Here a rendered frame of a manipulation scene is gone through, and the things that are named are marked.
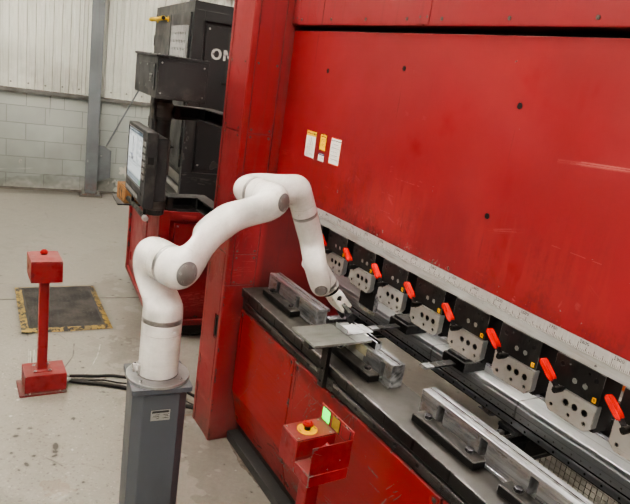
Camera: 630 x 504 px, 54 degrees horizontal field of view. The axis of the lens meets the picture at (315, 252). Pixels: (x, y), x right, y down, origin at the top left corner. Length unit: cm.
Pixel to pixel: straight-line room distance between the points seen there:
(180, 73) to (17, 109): 605
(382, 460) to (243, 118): 163
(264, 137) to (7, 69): 617
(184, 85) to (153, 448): 167
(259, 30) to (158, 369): 166
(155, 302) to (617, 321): 124
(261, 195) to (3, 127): 722
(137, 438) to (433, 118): 138
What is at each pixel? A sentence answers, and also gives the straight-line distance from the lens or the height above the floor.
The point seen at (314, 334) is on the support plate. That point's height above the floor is 100.
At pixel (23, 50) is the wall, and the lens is 888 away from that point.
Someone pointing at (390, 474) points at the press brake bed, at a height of 69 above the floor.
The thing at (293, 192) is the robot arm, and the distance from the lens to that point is 208.
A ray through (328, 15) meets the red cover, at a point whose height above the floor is 220.
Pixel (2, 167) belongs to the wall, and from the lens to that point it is 905.
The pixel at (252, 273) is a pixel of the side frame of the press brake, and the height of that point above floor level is 95.
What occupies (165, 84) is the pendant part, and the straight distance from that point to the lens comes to 300.
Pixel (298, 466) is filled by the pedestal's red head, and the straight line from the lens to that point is 219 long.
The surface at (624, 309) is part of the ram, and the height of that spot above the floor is 152.
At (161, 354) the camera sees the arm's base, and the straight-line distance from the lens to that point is 192.
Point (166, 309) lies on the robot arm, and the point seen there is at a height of 124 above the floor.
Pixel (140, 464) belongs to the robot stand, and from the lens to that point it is 208.
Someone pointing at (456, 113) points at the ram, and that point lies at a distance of 208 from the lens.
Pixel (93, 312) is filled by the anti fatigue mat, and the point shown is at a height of 1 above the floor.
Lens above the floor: 194
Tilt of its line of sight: 15 degrees down
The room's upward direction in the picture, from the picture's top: 8 degrees clockwise
